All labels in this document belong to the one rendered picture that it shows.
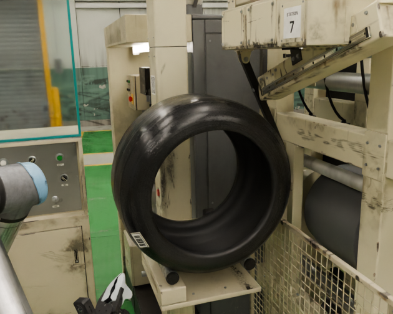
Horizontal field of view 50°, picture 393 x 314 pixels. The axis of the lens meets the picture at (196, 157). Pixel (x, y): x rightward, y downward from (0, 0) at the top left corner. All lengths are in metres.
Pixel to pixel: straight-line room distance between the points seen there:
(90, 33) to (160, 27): 8.96
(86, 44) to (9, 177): 9.55
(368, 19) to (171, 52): 0.76
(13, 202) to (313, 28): 0.86
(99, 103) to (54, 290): 8.56
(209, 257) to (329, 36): 0.76
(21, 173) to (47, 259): 1.09
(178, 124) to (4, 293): 0.63
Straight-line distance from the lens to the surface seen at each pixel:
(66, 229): 2.11
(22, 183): 1.11
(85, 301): 1.18
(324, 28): 1.19
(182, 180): 1.73
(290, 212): 1.94
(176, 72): 1.66
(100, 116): 10.59
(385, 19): 1.18
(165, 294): 1.48
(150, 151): 1.25
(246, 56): 1.68
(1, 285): 1.01
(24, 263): 2.17
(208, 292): 1.56
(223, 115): 1.29
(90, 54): 10.57
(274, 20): 1.30
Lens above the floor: 1.62
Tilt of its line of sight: 14 degrees down
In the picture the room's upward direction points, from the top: 1 degrees counter-clockwise
